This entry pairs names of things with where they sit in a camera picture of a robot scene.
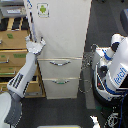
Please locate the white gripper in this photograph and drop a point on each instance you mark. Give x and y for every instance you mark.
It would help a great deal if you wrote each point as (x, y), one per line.
(33, 47)

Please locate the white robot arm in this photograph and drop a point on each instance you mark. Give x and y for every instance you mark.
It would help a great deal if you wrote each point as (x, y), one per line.
(10, 101)

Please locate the white fridge bottom drawer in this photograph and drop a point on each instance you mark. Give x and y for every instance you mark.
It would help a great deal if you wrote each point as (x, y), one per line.
(61, 88)

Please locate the wooden drawer cabinet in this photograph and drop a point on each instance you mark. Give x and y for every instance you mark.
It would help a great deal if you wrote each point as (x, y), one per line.
(13, 50)

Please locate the green android sticker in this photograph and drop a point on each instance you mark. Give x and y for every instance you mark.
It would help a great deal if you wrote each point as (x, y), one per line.
(43, 10)

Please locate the grey box on cabinet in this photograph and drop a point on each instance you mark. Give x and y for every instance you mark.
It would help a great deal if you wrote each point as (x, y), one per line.
(13, 11)

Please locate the white blue robot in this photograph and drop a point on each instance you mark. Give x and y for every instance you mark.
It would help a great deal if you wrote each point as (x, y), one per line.
(110, 71)

